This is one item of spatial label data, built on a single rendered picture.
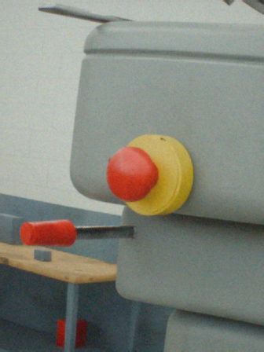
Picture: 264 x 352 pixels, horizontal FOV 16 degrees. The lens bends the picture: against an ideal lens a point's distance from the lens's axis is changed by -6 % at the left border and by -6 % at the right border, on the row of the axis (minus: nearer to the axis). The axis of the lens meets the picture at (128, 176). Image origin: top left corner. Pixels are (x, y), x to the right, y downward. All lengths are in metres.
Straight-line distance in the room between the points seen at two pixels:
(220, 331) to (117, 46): 0.29
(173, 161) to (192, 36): 0.10
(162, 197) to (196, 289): 0.15
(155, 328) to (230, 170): 5.62
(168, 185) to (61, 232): 0.12
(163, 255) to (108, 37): 0.21
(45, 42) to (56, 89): 0.42
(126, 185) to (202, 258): 0.16
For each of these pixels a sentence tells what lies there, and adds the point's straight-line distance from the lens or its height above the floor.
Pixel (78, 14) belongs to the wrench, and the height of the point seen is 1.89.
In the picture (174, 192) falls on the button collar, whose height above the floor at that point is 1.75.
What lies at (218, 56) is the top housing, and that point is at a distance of 0.73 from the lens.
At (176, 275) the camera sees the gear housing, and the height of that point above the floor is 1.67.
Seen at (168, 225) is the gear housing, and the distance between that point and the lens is 0.86.
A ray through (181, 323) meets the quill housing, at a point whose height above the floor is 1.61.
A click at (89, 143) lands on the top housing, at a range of 0.80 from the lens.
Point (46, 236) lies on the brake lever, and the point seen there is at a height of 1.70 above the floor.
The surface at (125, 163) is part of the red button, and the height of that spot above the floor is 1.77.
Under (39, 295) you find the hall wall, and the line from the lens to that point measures 7.00.
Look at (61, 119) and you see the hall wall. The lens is 6.82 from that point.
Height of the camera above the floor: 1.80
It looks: 3 degrees down
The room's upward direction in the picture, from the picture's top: 5 degrees clockwise
